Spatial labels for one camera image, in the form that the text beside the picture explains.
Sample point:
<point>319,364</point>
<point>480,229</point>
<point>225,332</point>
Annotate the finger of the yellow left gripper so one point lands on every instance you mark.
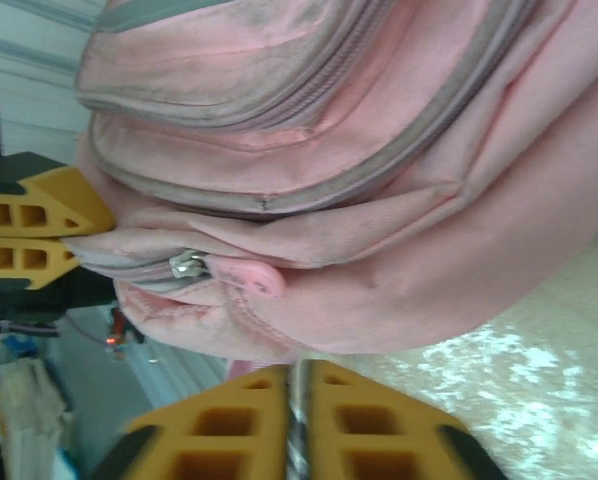
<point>44,205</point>
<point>54,260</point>

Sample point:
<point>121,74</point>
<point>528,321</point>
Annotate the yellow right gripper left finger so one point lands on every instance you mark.
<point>259,400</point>

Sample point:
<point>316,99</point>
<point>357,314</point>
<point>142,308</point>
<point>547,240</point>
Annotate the pink school backpack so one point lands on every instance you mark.
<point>379,200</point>

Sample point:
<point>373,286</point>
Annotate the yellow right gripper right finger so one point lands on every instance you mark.
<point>329,400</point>

